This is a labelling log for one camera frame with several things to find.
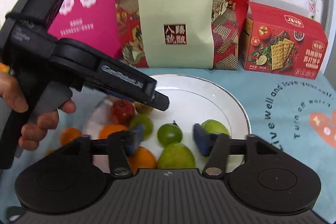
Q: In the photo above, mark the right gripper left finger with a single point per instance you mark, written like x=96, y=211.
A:
x=120, y=146

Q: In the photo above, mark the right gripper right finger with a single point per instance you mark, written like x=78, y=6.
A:
x=214, y=146

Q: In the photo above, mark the orange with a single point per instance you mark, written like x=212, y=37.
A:
x=110, y=129
x=142, y=158
x=68, y=135

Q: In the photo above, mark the green oval jujube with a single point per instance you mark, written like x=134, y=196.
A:
x=214, y=126

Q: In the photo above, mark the red apple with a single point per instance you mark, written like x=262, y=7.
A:
x=122, y=112

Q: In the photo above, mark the green round fruit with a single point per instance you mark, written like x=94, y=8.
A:
x=169, y=133
x=146, y=123

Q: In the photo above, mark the green pear-like fruit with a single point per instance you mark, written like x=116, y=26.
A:
x=176, y=156

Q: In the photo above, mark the green round fruit back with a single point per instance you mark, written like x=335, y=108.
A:
x=169, y=133

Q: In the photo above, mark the orange back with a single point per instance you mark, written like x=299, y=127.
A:
x=68, y=135

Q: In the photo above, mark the person's left hand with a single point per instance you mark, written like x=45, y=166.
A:
x=32, y=134

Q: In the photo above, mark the yellow fruit tray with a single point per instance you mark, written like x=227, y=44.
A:
x=4, y=68

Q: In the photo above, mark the white ceramic plate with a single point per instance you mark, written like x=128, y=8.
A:
x=195, y=100

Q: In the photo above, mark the magenta tote bag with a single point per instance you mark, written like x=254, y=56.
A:
x=92, y=22

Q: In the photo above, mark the teal printed tablecloth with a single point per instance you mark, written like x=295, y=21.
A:
x=292, y=113

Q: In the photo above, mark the red cracker box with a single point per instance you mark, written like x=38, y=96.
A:
x=277, y=41

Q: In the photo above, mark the red and beige gift bag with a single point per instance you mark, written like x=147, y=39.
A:
x=181, y=33

